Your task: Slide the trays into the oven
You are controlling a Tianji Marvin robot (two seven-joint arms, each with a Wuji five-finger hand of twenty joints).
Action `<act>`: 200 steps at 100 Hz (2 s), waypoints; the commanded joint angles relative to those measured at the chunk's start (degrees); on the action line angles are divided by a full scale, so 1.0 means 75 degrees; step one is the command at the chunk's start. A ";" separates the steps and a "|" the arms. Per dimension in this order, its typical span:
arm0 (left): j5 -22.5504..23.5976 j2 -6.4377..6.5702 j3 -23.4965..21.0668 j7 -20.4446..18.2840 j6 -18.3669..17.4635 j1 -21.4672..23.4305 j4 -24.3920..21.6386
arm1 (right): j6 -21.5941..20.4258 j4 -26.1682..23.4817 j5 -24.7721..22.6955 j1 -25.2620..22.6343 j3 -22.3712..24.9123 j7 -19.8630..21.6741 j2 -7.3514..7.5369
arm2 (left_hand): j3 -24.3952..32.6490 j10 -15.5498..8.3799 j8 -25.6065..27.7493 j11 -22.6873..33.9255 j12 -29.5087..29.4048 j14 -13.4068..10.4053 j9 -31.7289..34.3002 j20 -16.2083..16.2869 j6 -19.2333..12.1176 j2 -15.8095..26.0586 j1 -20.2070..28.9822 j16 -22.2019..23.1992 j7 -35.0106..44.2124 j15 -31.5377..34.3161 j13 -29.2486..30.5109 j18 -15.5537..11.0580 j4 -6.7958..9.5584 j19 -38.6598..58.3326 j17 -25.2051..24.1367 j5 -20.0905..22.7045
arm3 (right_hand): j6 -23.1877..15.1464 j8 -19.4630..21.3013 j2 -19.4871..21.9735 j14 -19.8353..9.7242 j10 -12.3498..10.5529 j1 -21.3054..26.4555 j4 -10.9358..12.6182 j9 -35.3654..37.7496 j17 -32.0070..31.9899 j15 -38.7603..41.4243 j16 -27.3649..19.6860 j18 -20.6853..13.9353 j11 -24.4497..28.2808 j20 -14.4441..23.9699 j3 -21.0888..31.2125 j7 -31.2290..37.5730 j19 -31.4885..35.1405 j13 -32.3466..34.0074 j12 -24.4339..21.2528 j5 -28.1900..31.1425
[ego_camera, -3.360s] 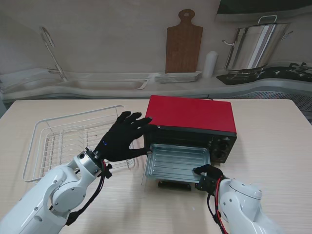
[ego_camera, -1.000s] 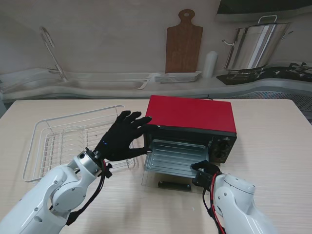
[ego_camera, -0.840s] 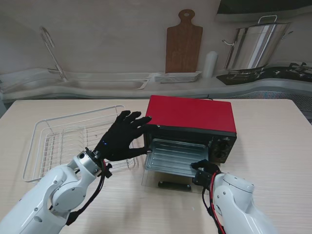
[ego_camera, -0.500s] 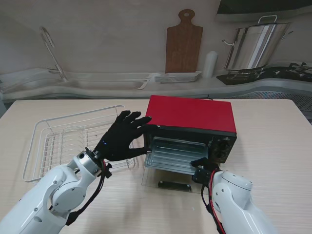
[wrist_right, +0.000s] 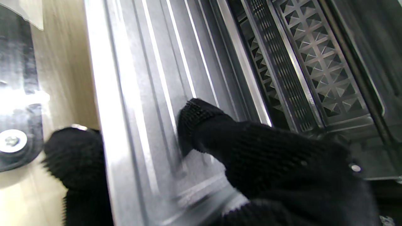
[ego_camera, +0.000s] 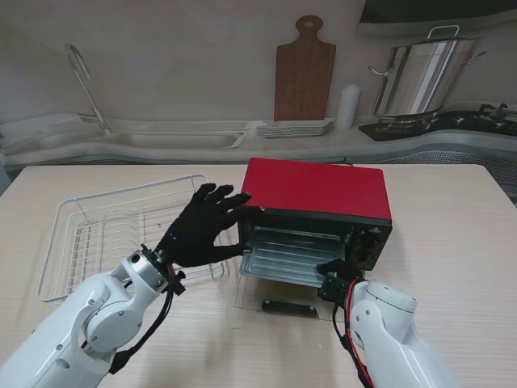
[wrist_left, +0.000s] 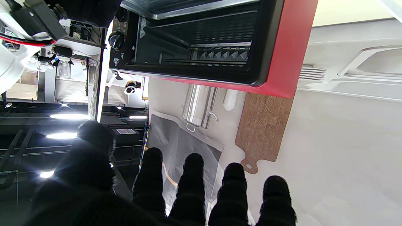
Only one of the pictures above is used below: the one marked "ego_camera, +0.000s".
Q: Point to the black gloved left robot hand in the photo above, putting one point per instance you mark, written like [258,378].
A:
[194,234]

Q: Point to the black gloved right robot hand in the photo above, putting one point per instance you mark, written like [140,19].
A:
[339,268]

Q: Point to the ribbed metal baking tray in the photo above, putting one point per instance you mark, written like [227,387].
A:
[291,254]

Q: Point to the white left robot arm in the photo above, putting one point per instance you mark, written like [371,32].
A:
[101,315]

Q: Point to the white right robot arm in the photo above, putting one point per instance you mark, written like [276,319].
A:
[383,319]

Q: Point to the black oven timer knob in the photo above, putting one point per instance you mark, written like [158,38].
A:
[365,256]

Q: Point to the black oven temperature knob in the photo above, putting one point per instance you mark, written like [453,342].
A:
[369,242]

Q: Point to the red and black toaster oven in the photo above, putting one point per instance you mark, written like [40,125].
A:
[311,190]

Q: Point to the steel kitchen sink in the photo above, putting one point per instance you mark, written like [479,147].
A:
[173,140]

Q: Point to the stack of white plates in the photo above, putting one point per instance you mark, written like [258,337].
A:
[295,128]

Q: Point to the white cylindrical bottle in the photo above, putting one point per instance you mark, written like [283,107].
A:
[348,107]

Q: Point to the black gas stove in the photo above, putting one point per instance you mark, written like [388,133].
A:
[444,123]

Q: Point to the chrome kitchen faucet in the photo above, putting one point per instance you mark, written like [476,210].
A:
[87,89]

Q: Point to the brown wooden cutting board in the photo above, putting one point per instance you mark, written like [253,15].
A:
[305,77]

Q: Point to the stainless steel stockpot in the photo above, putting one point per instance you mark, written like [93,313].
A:
[424,77]

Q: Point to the dark range hood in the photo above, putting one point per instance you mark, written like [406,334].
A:
[436,12]

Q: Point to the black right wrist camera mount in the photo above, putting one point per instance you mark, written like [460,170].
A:
[333,289]

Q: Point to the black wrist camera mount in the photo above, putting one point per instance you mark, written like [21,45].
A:
[177,285]
[333,289]

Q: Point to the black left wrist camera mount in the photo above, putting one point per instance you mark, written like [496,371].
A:
[177,285]

